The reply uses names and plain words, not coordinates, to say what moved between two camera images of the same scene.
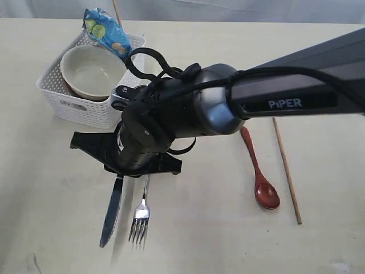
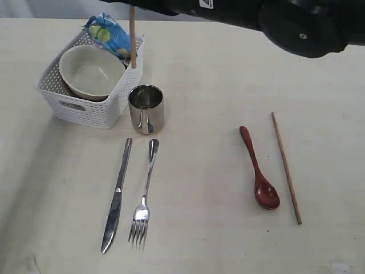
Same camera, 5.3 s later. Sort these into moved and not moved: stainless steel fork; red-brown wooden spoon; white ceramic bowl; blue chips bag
Moved: blue chips bag
Not moved: stainless steel fork; red-brown wooden spoon; white ceramic bowl
